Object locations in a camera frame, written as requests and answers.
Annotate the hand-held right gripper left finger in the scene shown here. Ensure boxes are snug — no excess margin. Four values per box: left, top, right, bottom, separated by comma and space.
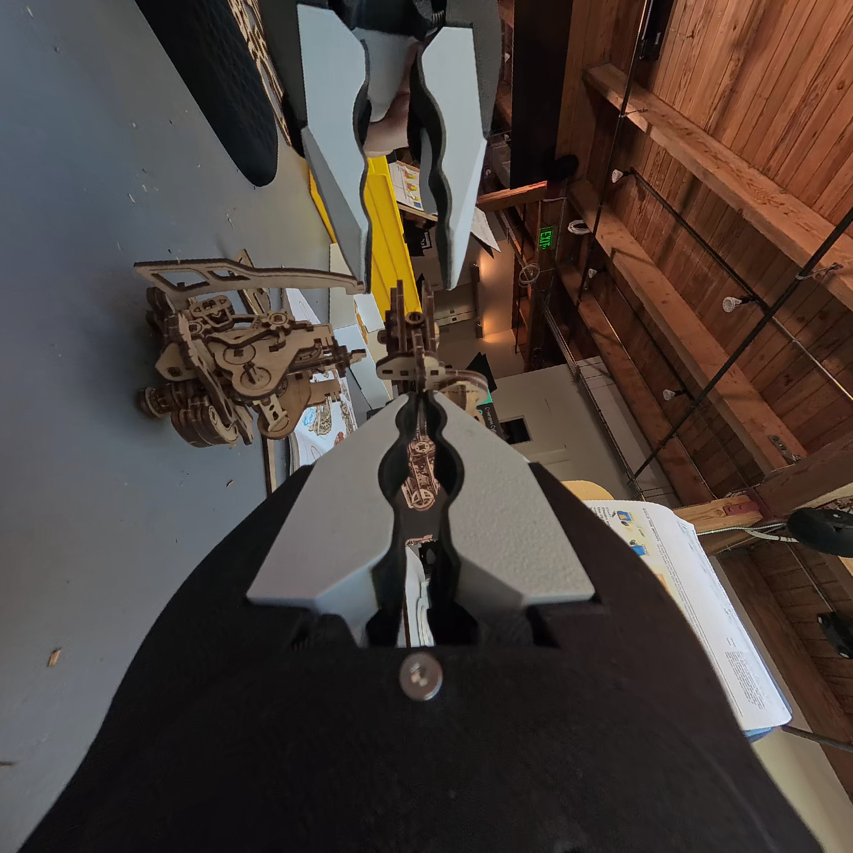
247, 392, 419, 647

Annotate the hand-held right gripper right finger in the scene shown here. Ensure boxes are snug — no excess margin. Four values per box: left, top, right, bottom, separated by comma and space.
430, 391, 596, 647

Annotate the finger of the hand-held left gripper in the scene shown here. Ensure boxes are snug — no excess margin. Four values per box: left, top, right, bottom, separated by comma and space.
296, 3, 374, 295
410, 25, 490, 292

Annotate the small wooden gear assembly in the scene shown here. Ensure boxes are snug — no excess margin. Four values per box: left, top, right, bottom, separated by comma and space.
375, 280, 497, 427

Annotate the large wooden mechanical model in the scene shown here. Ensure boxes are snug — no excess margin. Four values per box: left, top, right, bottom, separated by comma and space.
133, 250, 367, 449

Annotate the grey desk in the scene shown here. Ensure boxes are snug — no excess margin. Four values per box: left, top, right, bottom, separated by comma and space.
0, 0, 401, 827

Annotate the person's left hand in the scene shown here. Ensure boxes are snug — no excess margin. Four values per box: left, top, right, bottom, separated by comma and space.
367, 92, 412, 154

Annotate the white hanging paper notice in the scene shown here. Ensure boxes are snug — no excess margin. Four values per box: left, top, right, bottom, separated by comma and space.
388, 160, 502, 254

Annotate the laser cut plywood sheet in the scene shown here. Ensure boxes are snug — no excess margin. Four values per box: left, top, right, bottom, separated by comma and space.
227, 0, 297, 147

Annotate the dark printed puzzle box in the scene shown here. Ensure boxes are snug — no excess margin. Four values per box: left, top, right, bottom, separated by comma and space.
383, 400, 461, 567

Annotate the black quilted cushion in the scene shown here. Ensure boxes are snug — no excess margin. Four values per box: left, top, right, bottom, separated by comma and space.
136, 0, 279, 187

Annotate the yellow plastic bin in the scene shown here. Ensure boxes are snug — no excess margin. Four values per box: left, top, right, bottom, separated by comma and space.
308, 155, 422, 321

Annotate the grey metal cabinet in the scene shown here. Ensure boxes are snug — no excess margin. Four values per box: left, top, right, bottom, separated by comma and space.
436, 267, 482, 327

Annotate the white illustrated instruction sheet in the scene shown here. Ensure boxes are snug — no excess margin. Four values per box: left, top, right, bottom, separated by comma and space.
586, 500, 794, 734

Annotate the black oval device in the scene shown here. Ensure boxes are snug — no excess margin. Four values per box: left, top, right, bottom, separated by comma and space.
789, 508, 853, 550

